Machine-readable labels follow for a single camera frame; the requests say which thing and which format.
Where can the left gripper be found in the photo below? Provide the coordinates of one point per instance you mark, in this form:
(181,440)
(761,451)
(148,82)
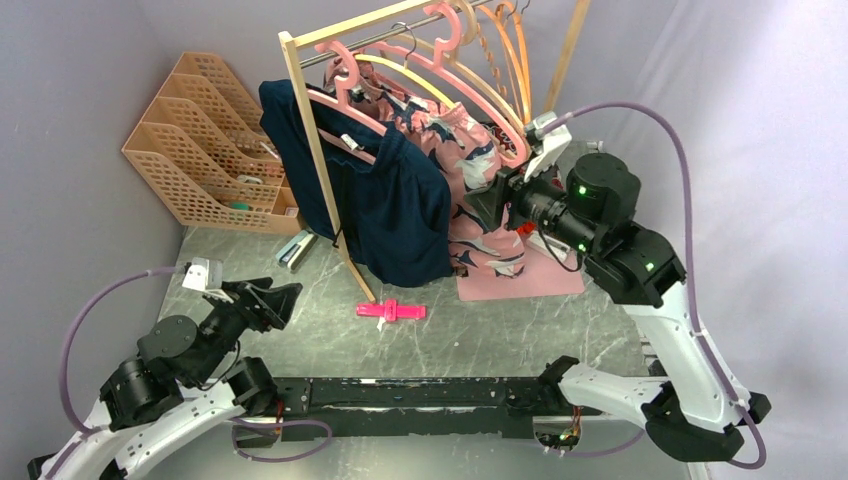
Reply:
(275,304)

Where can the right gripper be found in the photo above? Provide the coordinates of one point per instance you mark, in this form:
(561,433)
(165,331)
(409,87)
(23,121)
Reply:
(489,201)

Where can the pink patterned shorts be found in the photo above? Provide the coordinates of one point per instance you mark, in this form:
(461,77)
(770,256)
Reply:
(456,154)

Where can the yellow hanger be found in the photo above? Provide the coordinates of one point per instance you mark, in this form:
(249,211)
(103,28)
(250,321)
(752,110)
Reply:
(403,69)

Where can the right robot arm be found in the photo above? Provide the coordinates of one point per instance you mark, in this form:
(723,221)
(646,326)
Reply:
(695,412)

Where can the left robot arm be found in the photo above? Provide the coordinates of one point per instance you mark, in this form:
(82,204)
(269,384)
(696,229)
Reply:
(167,394)

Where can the navy blue shorts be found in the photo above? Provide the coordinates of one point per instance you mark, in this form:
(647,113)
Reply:
(394,211)

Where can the beige wooden hanger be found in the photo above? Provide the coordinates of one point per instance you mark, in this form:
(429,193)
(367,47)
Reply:
(490,79)

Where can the tan wavy hanger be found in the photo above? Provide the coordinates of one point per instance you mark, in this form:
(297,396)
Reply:
(503,75)

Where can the pink hanger with navy shorts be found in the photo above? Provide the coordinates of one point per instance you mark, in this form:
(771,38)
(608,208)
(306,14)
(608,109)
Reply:
(340,103)

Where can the orange hanger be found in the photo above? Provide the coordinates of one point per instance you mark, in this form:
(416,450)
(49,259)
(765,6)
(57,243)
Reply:
(507,14)

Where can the orange cloth item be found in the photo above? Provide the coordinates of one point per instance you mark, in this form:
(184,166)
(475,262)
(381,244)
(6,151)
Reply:
(526,229)

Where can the grey stapler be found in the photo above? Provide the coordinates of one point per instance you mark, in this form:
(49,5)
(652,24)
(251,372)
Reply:
(292,254)

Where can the white eraser box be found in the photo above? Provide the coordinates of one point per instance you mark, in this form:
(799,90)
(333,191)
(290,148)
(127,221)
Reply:
(548,246)

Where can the colourful cartoon print cloth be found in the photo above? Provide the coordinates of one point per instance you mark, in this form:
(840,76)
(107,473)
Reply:
(503,141)

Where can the pink clipboard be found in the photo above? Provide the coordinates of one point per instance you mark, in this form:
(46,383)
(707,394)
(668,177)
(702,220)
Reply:
(543,276)

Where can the magenta tape roll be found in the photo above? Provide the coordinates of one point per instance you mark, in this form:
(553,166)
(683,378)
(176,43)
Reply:
(391,311)

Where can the beige plastic file organizer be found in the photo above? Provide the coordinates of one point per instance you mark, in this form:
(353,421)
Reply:
(200,148)

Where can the wooden clothes rack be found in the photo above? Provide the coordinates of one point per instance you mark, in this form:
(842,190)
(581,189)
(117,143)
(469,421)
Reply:
(299,52)

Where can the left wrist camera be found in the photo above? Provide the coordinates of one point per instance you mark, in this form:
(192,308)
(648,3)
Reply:
(205,276)

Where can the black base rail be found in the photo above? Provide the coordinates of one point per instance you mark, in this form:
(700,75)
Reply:
(512,407)

